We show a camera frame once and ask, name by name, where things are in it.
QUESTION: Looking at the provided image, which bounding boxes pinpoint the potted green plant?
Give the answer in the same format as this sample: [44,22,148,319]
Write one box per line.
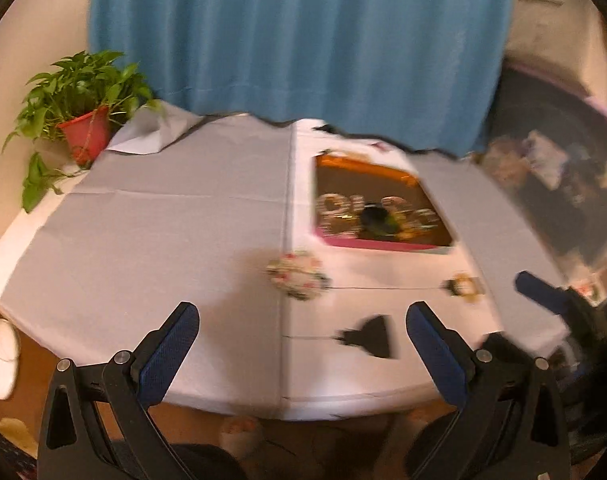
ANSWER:
[1,50,167,214]

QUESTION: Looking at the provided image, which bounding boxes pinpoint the grey tablecloth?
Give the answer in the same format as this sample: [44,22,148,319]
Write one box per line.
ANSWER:
[0,104,574,411]

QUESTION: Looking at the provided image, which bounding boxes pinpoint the pale slipper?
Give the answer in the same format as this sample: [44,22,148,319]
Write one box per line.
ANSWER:
[218,414,265,457]

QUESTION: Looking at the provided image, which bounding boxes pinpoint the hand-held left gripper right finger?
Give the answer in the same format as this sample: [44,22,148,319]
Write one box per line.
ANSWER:
[406,301,570,480]

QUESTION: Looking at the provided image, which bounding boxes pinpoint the blue curtain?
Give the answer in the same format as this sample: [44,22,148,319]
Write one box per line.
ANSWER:
[88,0,515,155]

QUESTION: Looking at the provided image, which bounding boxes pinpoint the white round object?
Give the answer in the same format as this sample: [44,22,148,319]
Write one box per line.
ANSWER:
[0,318,22,402]

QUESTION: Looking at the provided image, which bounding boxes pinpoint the black wrist watch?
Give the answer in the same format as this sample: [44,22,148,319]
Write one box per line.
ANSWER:
[358,202,401,238]

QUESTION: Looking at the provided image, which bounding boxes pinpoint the yellow fuzzy cloth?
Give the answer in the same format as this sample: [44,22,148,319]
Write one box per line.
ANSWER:
[0,416,38,459]

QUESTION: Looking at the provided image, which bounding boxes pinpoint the dark chair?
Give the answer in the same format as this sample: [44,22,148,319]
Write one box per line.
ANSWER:
[476,57,607,273]

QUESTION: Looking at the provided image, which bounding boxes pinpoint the pink and white bead bracelet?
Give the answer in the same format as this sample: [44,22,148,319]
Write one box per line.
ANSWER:
[264,249,332,303]

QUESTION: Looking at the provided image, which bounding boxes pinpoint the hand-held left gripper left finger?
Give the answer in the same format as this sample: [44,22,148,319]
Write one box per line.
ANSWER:
[38,302,201,480]

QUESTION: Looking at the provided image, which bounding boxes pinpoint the orange-lined tin tray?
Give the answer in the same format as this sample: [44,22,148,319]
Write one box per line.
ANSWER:
[312,154,457,257]

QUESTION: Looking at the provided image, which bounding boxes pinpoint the yellow wooden bead bracelet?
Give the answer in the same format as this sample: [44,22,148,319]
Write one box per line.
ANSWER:
[397,224,437,242]

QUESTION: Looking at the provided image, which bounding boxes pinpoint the clear crystal bead bracelet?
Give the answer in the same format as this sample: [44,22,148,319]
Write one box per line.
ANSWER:
[317,191,365,233]

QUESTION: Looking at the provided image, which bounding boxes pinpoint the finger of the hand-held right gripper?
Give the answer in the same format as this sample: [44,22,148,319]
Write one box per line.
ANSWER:
[515,269,581,317]

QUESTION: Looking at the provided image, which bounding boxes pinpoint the beige box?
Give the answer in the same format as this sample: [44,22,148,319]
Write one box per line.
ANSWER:
[511,0,607,102]

